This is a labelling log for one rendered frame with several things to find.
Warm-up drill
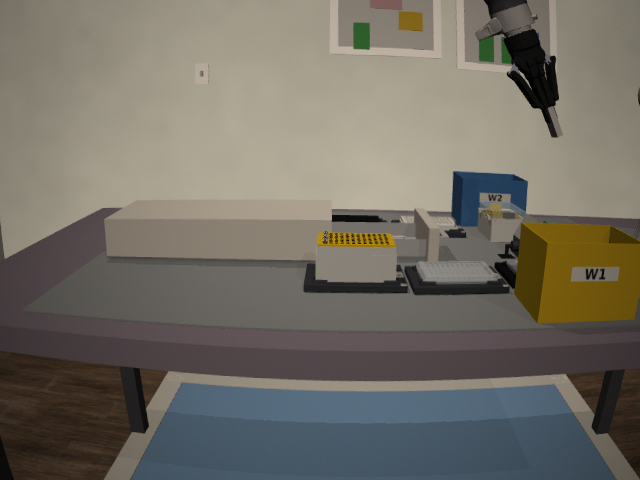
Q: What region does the blue open-top bin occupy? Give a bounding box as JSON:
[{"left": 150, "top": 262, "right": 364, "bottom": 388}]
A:
[{"left": 451, "top": 171, "right": 528, "bottom": 227}]

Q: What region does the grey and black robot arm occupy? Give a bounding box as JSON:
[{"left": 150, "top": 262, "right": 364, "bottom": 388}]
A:
[{"left": 475, "top": 0, "right": 538, "bottom": 40}]

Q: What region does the yellow open-top bin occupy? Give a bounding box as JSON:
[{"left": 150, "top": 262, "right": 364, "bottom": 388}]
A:
[{"left": 514, "top": 222, "right": 640, "bottom": 324}]

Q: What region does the dark grey bench mat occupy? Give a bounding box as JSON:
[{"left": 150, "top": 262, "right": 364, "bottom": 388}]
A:
[{"left": 21, "top": 226, "right": 640, "bottom": 333}]

